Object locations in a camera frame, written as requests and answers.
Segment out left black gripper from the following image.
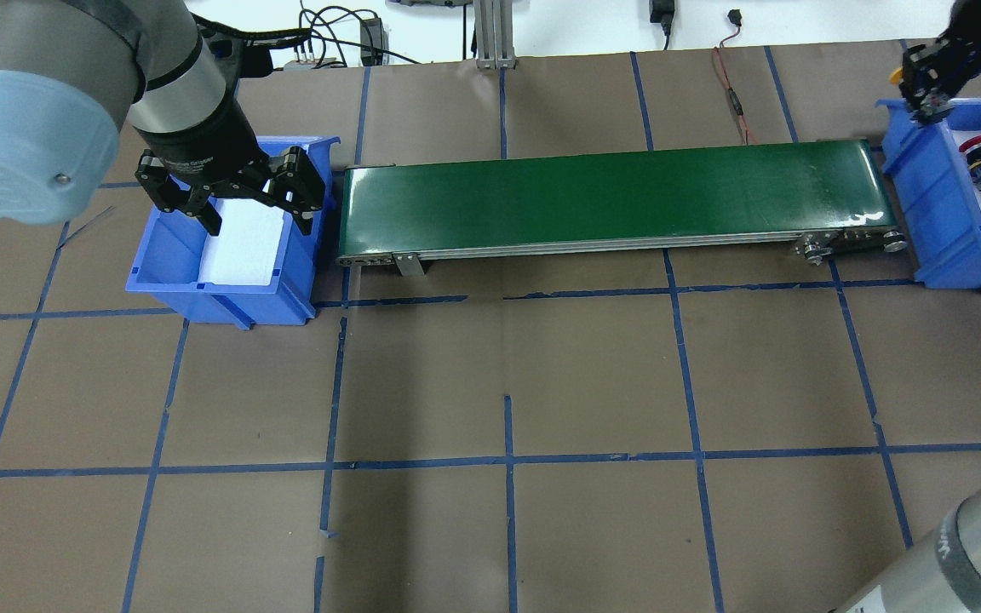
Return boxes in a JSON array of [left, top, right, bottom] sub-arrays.
[[129, 77, 328, 237]]

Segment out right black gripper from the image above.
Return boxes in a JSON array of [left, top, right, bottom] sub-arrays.
[[898, 1, 981, 112]]

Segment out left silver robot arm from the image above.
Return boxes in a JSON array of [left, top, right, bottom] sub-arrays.
[[0, 1, 330, 236]]

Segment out white foam pad source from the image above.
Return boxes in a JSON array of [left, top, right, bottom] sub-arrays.
[[198, 198, 285, 287]]

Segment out source blue plastic bin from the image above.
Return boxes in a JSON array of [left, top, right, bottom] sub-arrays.
[[125, 135, 341, 329]]

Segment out destination blue plastic bin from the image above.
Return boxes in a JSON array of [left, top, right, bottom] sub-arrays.
[[879, 98, 981, 289]]

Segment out black power adapter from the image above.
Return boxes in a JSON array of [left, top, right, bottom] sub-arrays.
[[359, 17, 389, 66]]

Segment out green conveyor belt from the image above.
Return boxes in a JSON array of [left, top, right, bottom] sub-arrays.
[[337, 140, 908, 275]]

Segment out aluminium frame post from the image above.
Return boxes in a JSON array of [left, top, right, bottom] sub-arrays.
[[473, 0, 517, 71]]

